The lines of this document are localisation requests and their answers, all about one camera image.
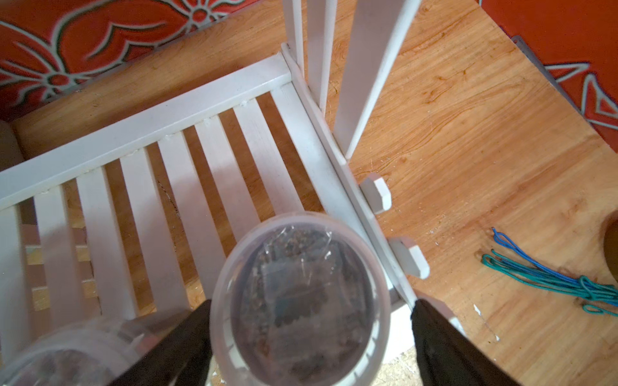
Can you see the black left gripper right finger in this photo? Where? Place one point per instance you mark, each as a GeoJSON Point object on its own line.
{"type": "Point", "coordinates": [445, 356]}

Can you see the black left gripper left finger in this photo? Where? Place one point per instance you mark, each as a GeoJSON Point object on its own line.
{"type": "Point", "coordinates": [182, 358]}

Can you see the small clear cup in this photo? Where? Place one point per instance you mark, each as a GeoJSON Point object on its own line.
{"type": "Point", "coordinates": [93, 352]}
{"type": "Point", "coordinates": [301, 300]}

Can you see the white slatted two-tier shelf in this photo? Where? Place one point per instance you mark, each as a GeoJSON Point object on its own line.
{"type": "Point", "coordinates": [48, 202]}

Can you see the green cable tie bundle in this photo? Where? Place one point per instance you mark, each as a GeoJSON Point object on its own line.
{"type": "Point", "coordinates": [598, 299]}

